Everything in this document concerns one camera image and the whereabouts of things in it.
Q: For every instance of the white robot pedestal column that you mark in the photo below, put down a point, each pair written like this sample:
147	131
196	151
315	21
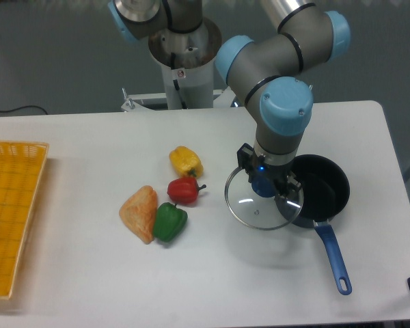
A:
187	64

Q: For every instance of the orange pastry bread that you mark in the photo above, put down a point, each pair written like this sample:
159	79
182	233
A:
138	213

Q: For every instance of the black pan with blue handle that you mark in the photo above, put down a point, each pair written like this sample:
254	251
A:
323	194

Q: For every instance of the yellow bell pepper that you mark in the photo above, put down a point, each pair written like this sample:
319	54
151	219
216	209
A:
186	162

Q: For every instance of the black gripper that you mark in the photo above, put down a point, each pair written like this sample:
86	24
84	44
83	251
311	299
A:
268	171

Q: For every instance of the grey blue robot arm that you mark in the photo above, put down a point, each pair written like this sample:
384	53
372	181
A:
263	75

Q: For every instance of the red bell pepper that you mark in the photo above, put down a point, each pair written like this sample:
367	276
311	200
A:
184	190

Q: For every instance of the yellow woven basket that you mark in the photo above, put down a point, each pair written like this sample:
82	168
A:
21	168

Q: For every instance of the white metal base frame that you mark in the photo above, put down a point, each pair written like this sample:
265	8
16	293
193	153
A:
158	101

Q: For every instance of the green bell pepper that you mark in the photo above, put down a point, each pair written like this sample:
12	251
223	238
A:
170	220

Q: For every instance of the glass lid with blue knob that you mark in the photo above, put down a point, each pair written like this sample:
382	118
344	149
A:
259	209

